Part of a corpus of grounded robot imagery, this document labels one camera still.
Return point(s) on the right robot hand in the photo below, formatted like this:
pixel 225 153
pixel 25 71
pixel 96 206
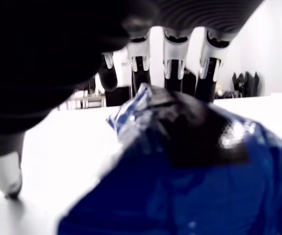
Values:
pixel 45 49

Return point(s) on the blue Oreo packet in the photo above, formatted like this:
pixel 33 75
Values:
pixel 180 183

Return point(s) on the black cabinet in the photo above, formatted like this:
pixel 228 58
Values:
pixel 118 98

